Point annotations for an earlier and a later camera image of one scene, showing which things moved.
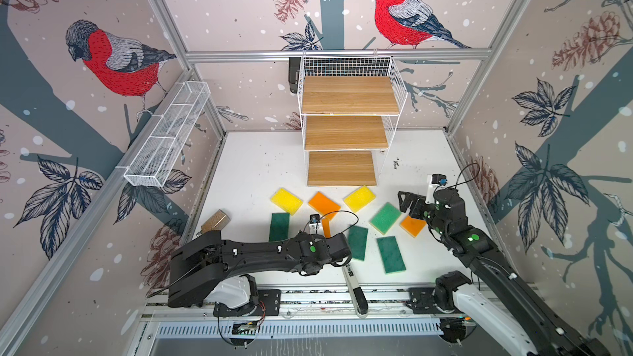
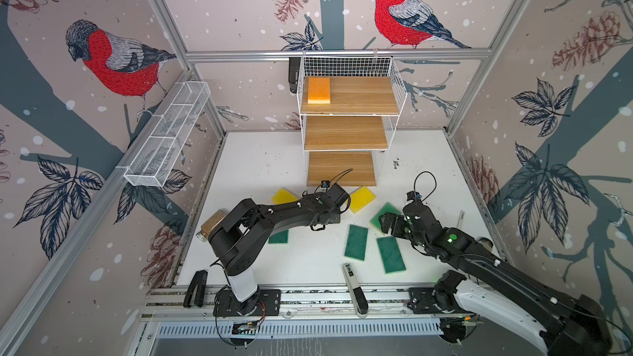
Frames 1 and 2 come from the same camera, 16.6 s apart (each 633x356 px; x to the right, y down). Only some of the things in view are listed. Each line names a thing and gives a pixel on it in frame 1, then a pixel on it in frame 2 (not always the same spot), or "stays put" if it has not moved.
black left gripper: [342, 260] -> [337, 217]
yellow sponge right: [359, 198] stays put
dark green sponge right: [391, 255] stays put
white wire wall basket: [155, 160] stays put
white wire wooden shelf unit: [350, 108] stays put
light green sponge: [385, 217] stays put
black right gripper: [418, 202] -> [395, 219]
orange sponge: [326, 227] -> [319, 91]
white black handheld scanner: [357, 295] stays put
